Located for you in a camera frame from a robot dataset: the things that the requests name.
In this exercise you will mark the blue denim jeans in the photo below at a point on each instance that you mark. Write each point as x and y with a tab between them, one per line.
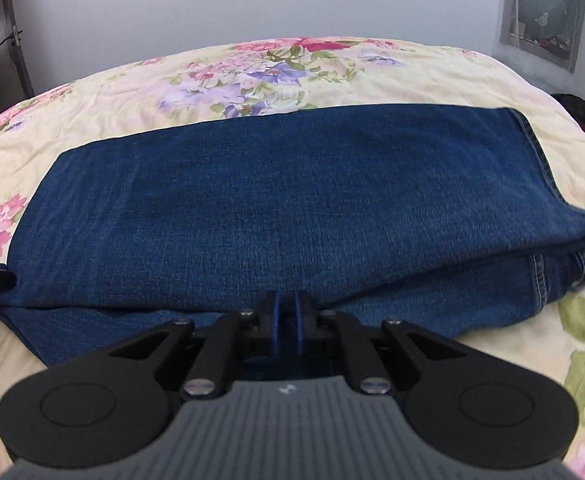
444	216

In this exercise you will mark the floral yellow bedspread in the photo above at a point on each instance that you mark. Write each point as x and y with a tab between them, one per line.
283	75

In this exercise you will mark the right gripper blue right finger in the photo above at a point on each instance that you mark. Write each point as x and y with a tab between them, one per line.
333	343

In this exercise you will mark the green floral hanging cloth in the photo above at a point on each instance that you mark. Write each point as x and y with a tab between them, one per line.
548	29

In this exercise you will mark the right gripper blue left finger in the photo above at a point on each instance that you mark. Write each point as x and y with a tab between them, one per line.
238	346

